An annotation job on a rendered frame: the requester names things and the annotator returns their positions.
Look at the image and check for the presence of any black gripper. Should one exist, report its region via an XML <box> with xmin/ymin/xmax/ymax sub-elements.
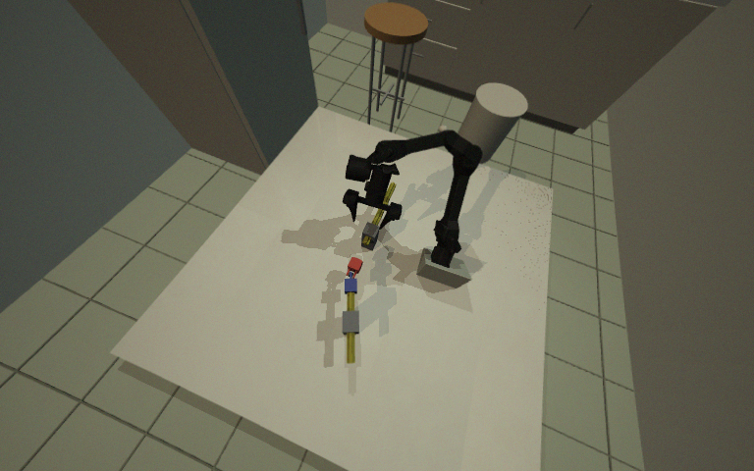
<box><xmin>343</xmin><ymin>182</ymin><xmax>403</xmax><ymax>230</ymax></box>

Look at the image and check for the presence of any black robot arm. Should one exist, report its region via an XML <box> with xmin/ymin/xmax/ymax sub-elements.
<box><xmin>346</xmin><ymin>130</ymin><xmax>483</xmax><ymax>268</ymax></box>

